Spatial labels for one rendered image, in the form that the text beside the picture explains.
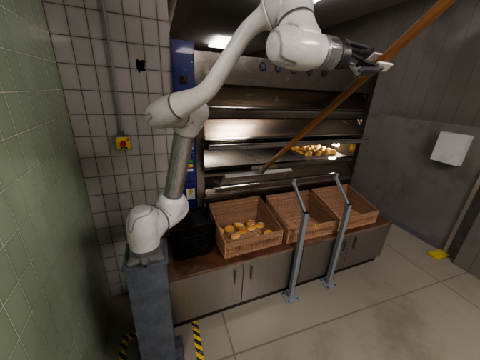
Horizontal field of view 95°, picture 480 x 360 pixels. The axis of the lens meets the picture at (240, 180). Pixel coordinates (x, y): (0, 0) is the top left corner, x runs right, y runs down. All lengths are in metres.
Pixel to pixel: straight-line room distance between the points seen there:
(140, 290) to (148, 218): 0.41
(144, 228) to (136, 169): 0.81
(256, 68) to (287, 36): 1.37
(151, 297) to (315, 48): 1.36
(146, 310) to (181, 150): 0.92
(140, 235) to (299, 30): 1.05
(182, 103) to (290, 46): 0.41
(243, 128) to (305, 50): 1.40
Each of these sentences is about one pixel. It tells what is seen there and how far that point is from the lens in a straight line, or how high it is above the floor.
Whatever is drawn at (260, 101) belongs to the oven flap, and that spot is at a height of 1.77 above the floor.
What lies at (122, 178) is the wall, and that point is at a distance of 1.94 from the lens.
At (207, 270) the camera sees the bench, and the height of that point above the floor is 0.58.
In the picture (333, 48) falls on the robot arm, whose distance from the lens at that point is 0.74.
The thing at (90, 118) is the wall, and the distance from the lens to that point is 1.85.
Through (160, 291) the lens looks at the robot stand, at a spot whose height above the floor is 0.80.
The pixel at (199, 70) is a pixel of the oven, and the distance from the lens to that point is 1.86.
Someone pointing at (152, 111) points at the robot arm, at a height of 1.76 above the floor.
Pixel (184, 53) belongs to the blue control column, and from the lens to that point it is 1.82.
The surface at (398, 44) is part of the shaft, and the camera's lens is 0.91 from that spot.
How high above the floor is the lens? 1.85
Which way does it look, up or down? 22 degrees down
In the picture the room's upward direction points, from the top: 3 degrees clockwise
